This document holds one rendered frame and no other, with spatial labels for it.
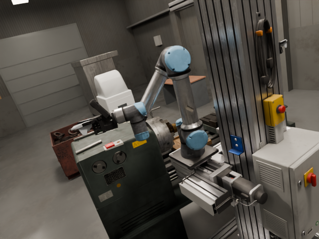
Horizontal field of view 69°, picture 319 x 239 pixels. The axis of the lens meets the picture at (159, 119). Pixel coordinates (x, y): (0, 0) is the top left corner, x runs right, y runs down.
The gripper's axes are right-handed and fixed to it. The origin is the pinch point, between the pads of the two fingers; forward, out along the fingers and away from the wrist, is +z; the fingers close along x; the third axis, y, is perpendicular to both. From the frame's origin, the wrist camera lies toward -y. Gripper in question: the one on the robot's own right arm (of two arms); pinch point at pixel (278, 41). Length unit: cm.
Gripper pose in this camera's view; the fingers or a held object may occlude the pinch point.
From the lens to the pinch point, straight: 212.9
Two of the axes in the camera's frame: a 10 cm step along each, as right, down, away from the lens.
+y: 3.6, 9.0, 2.4
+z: 5.8, -4.2, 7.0
